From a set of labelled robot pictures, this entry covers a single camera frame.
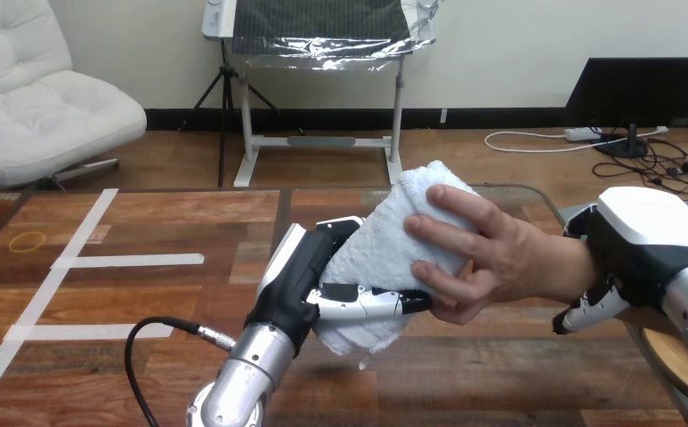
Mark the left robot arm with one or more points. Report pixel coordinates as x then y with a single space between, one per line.
249 371

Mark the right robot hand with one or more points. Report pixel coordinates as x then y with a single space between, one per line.
632 253

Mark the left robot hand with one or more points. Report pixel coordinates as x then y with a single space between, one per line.
287 283

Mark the person's hand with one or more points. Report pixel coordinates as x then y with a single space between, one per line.
508 265

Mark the white towel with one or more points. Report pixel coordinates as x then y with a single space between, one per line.
379 247

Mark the dark screen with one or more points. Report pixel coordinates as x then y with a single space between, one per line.
638 88

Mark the white desk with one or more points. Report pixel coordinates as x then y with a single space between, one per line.
247 118

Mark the white power strip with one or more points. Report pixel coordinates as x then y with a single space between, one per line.
582 134

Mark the white cushioned chair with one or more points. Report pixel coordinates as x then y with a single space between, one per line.
37 118

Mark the yellow rubber band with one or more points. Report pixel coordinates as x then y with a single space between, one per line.
11 243

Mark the foil sheet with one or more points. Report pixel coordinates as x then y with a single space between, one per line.
320 26

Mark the black tripod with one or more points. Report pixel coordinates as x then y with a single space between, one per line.
223 118

